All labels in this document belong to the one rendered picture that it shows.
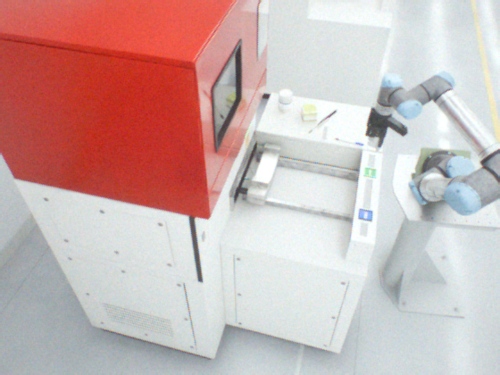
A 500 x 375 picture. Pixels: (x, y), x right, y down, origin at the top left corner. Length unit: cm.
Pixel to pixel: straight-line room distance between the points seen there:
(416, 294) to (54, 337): 209
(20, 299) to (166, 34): 215
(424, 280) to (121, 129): 215
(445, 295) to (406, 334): 37
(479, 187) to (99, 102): 119
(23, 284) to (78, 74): 200
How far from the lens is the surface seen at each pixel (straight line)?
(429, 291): 293
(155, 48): 116
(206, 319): 209
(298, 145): 222
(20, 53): 136
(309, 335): 241
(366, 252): 185
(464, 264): 315
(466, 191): 160
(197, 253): 165
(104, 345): 271
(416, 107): 170
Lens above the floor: 237
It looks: 45 degrees down
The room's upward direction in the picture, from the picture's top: straight up
